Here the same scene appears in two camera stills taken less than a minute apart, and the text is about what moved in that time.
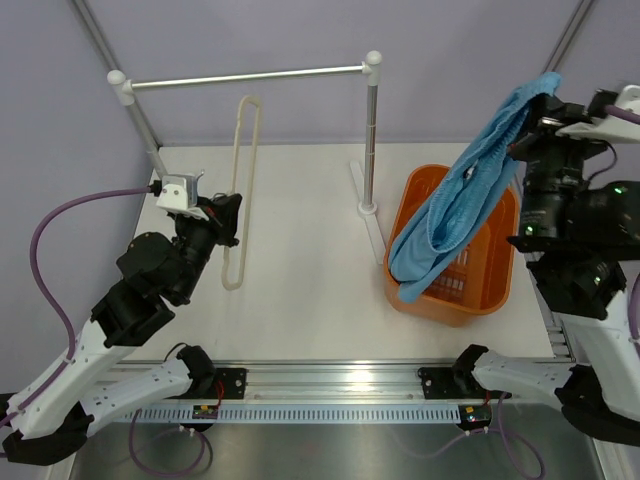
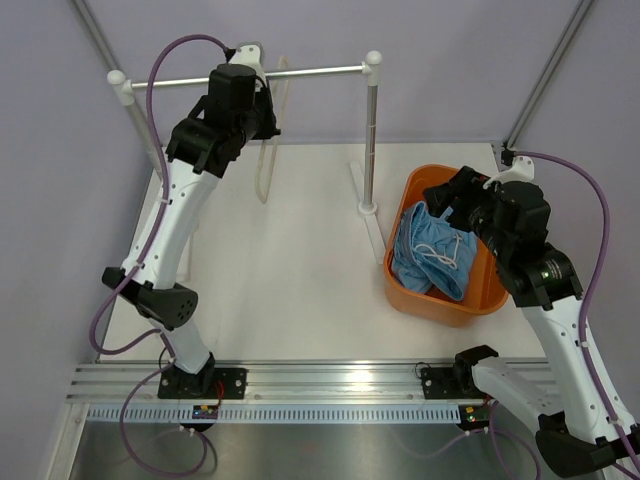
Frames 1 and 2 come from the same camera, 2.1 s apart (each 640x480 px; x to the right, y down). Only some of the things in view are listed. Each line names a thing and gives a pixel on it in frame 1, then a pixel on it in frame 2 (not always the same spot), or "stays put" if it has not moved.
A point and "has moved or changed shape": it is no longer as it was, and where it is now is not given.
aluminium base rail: x=340 y=384 stays put
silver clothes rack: x=122 y=90 stays put
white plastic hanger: x=251 y=188 to x=260 y=161
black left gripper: x=225 y=212 to x=268 y=129
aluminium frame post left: x=96 y=35 stays put
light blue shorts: x=453 y=212 has moved or changed shape
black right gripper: x=545 y=114 to x=439 y=198
